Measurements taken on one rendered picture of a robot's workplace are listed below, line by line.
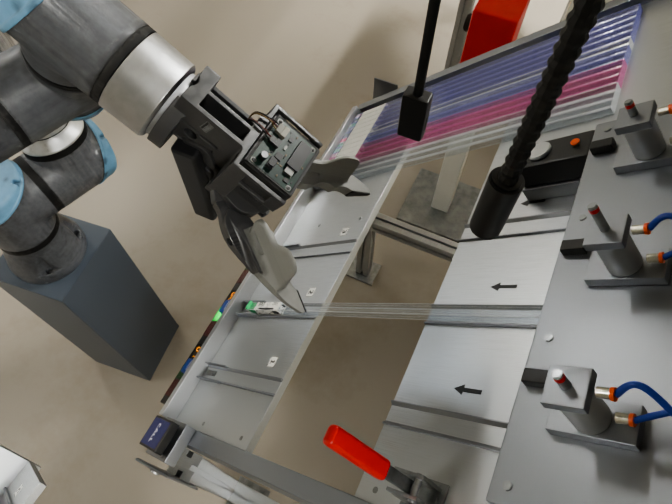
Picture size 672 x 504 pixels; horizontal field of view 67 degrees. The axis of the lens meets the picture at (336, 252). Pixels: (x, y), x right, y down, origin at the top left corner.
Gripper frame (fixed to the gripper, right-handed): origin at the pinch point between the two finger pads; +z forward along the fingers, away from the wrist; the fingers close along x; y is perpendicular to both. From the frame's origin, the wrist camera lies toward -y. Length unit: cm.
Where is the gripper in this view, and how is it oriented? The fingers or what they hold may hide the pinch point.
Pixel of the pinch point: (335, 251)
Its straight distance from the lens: 51.2
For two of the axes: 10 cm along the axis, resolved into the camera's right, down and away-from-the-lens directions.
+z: 7.4, 5.9, 3.3
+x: 4.3, -7.8, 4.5
